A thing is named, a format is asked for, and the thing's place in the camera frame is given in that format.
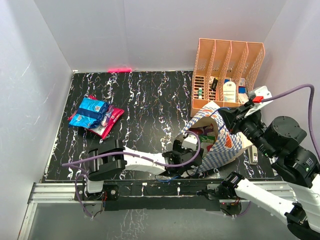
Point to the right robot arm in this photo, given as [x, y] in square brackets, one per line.
[297, 166]

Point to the white red paper box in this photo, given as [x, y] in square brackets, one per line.
[243, 97]

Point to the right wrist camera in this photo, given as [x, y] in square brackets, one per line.
[256, 97]

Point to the blue snack bag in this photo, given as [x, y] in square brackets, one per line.
[89, 114]

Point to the green candy pack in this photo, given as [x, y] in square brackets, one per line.
[206, 142]

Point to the white tube with label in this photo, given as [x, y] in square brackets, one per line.
[229, 92]

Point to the red white staples box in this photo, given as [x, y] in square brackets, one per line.
[242, 82]

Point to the blue checkered paper bag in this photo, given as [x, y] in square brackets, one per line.
[227, 147]

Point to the black yellow highlighter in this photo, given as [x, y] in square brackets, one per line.
[214, 84]

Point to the glue stick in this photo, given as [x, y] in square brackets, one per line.
[200, 92]

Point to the orange desk organizer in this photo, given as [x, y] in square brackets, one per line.
[223, 59]

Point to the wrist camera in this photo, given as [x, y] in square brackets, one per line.
[190, 142]
[256, 97]

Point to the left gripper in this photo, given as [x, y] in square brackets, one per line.
[177, 148]

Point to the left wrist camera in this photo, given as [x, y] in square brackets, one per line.
[190, 142]

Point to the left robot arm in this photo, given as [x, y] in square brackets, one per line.
[114, 158]

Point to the pink snack bag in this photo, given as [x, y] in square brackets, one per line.
[104, 131]

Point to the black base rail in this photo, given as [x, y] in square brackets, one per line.
[177, 194]

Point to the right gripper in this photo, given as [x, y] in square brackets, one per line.
[233, 117]

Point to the blue stamp pad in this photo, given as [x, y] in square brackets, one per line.
[241, 90]

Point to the magenta purple candy pack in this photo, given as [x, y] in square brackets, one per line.
[107, 116]

